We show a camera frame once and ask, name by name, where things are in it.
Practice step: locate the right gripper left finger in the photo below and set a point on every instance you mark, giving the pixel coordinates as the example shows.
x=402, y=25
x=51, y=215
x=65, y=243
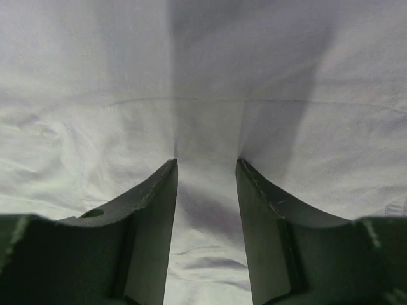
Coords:
x=117, y=253

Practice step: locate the purple t-shirt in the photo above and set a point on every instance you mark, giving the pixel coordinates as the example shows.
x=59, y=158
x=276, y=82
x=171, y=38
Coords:
x=96, y=95

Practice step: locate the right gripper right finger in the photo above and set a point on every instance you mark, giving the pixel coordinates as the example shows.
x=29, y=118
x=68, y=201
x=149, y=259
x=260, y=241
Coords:
x=298, y=254

